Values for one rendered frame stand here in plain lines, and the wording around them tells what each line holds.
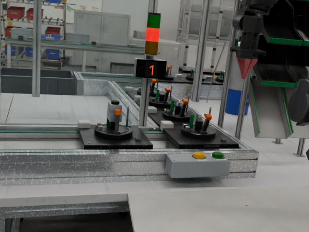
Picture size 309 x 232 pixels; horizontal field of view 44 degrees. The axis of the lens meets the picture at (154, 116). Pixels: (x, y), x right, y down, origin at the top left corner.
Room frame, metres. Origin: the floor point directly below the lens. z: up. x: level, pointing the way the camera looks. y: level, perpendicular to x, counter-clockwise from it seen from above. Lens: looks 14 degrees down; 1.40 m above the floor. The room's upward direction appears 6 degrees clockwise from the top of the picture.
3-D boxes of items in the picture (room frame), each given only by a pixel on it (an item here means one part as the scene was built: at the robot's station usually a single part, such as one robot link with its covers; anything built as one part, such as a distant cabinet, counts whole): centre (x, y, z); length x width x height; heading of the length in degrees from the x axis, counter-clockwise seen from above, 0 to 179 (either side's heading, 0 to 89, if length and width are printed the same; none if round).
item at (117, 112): (1.32, 0.13, 1.04); 0.04 x 0.02 x 0.08; 17
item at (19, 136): (1.39, 0.11, 0.91); 0.84 x 0.28 x 0.10; 107
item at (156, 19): (1.52, 0.04, 1.38); 0.05 x 0.05 x 0.05
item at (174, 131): (1.47, -0.18, 1.01); 0.24 x 0.24 x 0.13; 17
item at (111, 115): (1.37, 0.15, 1.06); 0.08 x 0.04 x 0.07; 18
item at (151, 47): (1.52, 0.04, 1.28); 0.05 x 0.05 x 0.05
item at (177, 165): (1.23, -0.16, 0.93); 0.21 x 0.07 x 0.06; 107
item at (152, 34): (1.52, 0.04, 1.33); 0.05 x 0.05 x 0.05
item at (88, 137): (1.36, 0.14, 0.96); 0.24 x 0.24 x 0.02; 17
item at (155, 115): (1.70, -0.10, 1.01); 0.24 x 0.24 x 0.13; 17
